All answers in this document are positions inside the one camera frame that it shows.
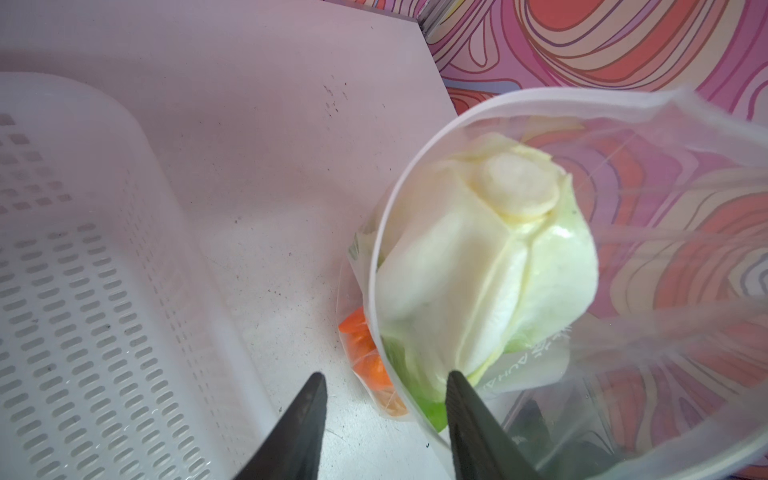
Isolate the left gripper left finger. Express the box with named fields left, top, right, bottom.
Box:
left=235, top=372, right=328, bottom=480

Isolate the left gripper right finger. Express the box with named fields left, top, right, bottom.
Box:
left=445, top=371, right=542, bottom=480

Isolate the orange toy carrot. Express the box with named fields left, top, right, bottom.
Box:
left=338, top=307, right=393, bottom=391

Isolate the green toy lettuce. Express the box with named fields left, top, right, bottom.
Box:
left=374, top=133, right=599, bottom=430

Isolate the white plastic perforated basket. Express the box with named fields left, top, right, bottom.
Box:
left=1, top=73, right=276, bottom=479

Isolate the clear zip top bag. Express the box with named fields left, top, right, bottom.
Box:
left=341, top=88, right=767, bottom=479

